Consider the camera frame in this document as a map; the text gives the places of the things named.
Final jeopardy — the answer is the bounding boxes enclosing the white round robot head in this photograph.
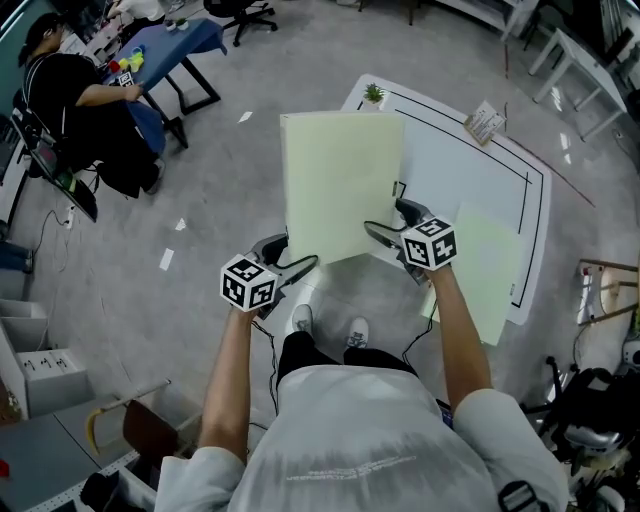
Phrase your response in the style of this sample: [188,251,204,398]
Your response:
[621,338,640,374]

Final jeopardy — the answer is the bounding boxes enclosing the person's right white shoe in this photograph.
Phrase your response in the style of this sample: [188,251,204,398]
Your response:
[346,315,371,350]

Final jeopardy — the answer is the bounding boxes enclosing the person's left forearm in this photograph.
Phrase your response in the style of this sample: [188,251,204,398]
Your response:
[199,304,262,464]

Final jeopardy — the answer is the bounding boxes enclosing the black office chair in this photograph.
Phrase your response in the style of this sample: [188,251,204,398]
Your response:
[519,357,640,464]
[203,0,279,48]

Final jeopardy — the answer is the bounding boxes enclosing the black white strap buckle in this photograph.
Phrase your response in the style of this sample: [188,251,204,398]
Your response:
[496,479,552,512]

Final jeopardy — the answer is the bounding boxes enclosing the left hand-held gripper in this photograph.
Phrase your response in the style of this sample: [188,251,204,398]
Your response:
[220,232,320,321]

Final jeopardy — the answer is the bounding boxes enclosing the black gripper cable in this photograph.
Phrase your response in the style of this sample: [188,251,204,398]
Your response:
[401,298,437,362]
[249,319,282,417]

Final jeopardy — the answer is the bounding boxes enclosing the pale yellow cardboard box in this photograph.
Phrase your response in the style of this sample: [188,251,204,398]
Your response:
[279,111,407,267]

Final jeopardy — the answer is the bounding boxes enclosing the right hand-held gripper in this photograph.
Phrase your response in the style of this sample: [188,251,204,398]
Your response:
[362,197,459,287]

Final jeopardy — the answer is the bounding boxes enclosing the person's white shoe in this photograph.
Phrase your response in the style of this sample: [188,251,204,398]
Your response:
[346,315,371,350]
[290,303,316,334]

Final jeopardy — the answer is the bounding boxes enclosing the wooden card holder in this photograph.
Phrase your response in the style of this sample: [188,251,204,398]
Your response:
[463,99,506,147]

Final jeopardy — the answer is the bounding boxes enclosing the blue cloth covered table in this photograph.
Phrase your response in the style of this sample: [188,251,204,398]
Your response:
[102,18,229,151]

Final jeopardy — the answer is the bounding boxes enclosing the person's black shorts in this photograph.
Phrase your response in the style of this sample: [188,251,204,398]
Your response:
[275,329,419,387]

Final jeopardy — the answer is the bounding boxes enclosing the white side table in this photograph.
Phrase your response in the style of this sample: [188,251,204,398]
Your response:
[528,26,629,142]

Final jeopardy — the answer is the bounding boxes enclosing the person's right forearm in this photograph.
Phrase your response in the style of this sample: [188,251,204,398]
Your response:
[428,264,497,409]

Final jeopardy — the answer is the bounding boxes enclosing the pale green cardboard box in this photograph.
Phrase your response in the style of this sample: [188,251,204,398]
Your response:
[421,201,528,348]

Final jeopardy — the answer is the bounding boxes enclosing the person's left white shoe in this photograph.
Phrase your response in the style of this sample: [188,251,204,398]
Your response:
[290,303,316,334]

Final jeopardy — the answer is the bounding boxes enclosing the person's white t-shirt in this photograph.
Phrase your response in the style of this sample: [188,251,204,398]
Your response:
[154,364,571,512]

